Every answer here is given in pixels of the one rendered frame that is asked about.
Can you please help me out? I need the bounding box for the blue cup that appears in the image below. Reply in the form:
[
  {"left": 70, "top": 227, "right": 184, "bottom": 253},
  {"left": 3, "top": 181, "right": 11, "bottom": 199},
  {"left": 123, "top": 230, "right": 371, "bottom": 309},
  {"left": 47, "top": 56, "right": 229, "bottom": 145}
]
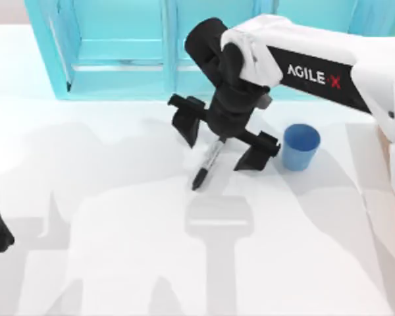
[{"left": 282, "top": 123, "right": 321, "bottom": 172}]

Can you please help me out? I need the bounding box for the black marker pen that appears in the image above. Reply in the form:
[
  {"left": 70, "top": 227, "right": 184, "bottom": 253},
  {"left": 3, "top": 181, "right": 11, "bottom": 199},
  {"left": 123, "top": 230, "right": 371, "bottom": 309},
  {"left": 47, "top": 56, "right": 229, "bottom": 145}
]
[{"left": 190, "top": 137, "right": 227, "bottom": 192}]

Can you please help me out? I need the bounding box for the light blue rack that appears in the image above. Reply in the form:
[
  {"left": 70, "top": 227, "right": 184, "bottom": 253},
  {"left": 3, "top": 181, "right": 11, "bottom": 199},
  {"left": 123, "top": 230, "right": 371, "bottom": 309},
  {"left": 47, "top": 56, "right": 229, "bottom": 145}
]
[{"left": 23, "top": 0, "right": 395, "bottom": 101}]

